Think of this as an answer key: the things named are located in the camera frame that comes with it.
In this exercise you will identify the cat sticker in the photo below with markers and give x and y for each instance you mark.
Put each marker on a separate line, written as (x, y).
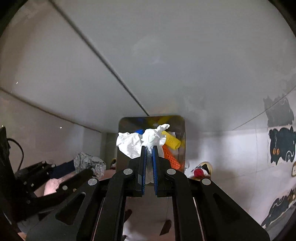
(281, 131)

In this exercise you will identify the steel trash bin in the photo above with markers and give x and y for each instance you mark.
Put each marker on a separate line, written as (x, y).
(177, 129)

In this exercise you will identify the orange foam fruit net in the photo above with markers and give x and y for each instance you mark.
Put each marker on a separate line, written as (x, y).
(169, 156)

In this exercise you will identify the aluminium foil ball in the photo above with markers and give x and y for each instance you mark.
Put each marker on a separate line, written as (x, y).
(85, 161)

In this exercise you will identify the person's left hand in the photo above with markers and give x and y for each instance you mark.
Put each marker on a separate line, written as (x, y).
(52, 185)

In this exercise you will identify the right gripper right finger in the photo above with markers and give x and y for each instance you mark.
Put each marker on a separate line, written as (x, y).
(201, 209)

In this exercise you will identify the clear bottle blue cap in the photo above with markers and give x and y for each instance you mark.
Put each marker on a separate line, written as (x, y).
(140, 132)

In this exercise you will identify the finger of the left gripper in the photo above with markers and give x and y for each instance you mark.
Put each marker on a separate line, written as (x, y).
(76, 181)
(63, 169)

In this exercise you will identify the yellow foam fruit net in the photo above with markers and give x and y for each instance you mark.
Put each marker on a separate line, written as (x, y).
(171, 141)

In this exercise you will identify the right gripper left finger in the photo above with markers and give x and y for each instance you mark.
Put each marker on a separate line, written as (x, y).
(96, 211)

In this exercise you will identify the white tissue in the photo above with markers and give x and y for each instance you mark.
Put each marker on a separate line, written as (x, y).
(131, 144)

